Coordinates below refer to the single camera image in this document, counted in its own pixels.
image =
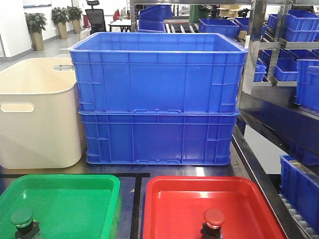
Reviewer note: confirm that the red push button switch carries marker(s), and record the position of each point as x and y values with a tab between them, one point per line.
212	225

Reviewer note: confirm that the green push button switch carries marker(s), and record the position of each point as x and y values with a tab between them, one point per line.
26	226

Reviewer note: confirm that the lower stacked blue crate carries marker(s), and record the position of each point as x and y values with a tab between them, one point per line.
176	139

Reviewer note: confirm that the stacked blue crate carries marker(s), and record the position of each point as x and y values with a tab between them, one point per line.
158	72
176	139

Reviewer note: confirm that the upper stacked blue crate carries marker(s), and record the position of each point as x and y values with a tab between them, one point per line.
158	72

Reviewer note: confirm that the red plastic tray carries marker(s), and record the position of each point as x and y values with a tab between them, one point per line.
175	206

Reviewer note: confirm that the beige plastic tub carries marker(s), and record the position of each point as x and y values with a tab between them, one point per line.
39	122

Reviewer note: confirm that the black office chair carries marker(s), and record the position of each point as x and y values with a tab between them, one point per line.
95	17

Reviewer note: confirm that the steel shelving rack right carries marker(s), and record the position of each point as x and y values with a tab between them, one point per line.
270	119

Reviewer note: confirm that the green plastic tray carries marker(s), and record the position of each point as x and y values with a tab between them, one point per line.
67	206

